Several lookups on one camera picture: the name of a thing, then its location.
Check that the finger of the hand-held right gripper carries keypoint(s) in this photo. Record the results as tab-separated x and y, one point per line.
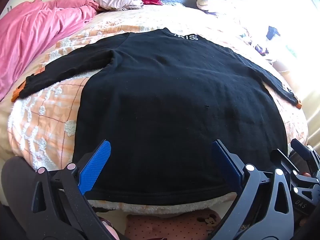
282	158
303	151

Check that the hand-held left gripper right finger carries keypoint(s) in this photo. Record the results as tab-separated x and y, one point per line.
226	165

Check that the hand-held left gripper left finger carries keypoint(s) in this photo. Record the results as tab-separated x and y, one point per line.
96	165

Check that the black sweater with orange cuffs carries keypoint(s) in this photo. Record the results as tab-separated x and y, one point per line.
162	105

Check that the person's left hand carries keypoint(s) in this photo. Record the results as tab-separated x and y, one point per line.
111	231

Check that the orange and white fleece blanket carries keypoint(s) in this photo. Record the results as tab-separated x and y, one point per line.
50	110

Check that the pink dotted pajamas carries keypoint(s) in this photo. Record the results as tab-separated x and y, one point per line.
170	226

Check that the pink duvet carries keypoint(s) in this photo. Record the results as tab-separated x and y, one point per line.
30	30

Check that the pale mauve garment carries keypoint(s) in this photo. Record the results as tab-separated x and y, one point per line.
117	1

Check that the red cloth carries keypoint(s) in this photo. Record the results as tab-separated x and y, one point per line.
151	1

